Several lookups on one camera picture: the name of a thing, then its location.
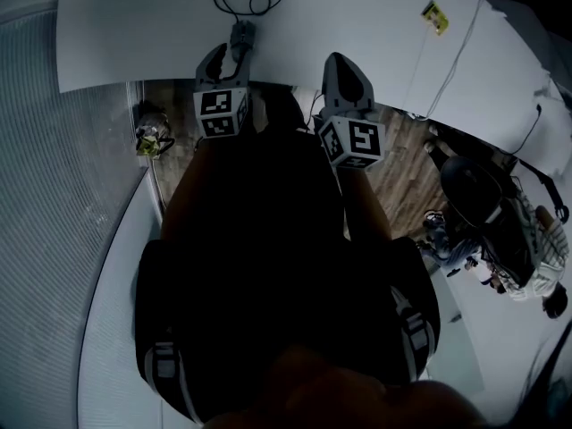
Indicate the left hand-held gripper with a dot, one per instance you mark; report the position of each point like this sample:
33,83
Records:
219,114

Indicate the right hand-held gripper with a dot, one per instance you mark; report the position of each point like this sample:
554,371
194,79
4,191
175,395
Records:
362,141

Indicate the person's left forearm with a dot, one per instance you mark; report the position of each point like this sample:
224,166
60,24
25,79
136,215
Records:
179,195

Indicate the person's right forearm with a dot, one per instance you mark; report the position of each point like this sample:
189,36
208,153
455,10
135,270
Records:
371,208

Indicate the small waste bin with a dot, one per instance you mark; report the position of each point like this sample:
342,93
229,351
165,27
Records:
152,134

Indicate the yellow card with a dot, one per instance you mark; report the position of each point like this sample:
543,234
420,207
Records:
434,17

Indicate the black office chair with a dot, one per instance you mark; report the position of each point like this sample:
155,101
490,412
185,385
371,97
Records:
471,190

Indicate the person's black clothing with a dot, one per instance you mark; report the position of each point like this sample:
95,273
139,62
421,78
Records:
277,248

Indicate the black curved bar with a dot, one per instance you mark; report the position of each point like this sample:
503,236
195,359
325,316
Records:
552,190

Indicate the white window blinds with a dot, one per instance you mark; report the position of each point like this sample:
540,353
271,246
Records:
49,221

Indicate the frosted glass desk divider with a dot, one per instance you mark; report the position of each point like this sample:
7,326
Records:
456,347

